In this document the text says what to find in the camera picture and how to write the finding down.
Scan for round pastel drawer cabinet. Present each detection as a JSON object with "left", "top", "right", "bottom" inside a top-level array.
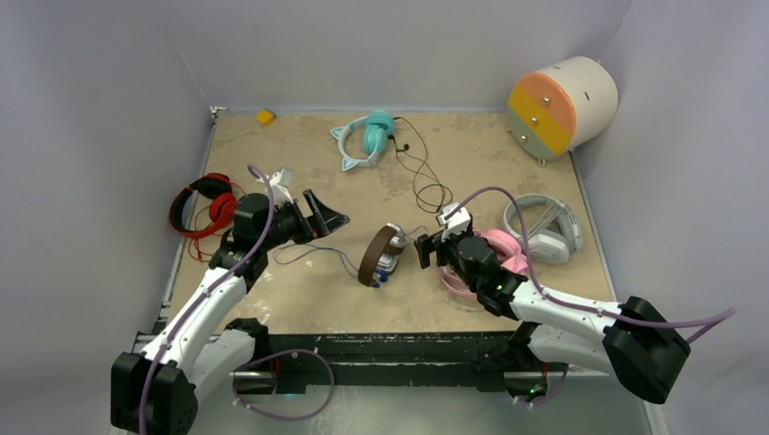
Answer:
[{"left": 507, "top": 56, "right": 619, "bottom": 160}]

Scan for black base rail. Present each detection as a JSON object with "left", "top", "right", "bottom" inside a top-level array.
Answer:
[{"left": 150, "top": 321, "right": 572, "bottom": 398}]

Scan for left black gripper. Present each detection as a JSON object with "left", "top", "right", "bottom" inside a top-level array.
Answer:
[{"left": 258, "top": 189, "right": 346, "bottom": 251}]

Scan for pink headphones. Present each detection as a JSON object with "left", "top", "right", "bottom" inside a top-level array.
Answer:
[{"left": 439, "top": 228, "right": 529, "bottom": 298}]

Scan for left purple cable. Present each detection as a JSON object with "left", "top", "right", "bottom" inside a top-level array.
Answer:
[{"left": 136, "top": 165, "right": 336, "bottom": 435}]

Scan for small yellow block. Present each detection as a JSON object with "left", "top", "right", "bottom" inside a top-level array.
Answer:
[{"left": 255, "top": 109, "right": 277, "bottom": 126}]

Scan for brown silver headphones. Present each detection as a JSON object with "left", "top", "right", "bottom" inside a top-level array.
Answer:
[{"left": 271, "top": 223, "right": 429, "bottom": 288}]

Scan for red black headphones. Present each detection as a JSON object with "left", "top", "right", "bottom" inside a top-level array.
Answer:
[{"left": 168, "top": 172, "right": 248, "bottom": 262}]

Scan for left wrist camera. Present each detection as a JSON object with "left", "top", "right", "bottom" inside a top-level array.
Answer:
[{"left": 265, "top": 168, "right": 294, "bottom": 208}]

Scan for white grey headphones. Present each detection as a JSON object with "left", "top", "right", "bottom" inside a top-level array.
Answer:
[{"left": 517, "top": 194, "right": 584, "bottom": 264}]

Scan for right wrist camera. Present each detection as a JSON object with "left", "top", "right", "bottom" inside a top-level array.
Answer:
[{"left": 436, "top": 202, "right": 472, "bottom": 242}]

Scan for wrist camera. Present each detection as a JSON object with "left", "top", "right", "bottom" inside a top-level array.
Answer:
[
  {"left": 436, "top": 202, "right": 472, "bottom": 242},
  {"left": 265, "top": 168, "right": 294, "bottom": 208}
]

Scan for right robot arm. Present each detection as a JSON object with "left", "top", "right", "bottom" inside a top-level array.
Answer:
[{"left": 414, "top": 234, "right": 691, "bottom": 404}]

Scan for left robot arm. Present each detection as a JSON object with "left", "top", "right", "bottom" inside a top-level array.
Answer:
[{"left": 110, "top": 188, "right": 349, "bottom": 434}]

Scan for aluminium frame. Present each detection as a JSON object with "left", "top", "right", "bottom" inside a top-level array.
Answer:
[{"left": 108, "top": 108, "right": 668, "bottom": 435}]

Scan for teal cat ear headphones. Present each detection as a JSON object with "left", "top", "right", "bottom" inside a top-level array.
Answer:
[{"left": 329, "top": 110, "right": 453, "bottom": 215}]

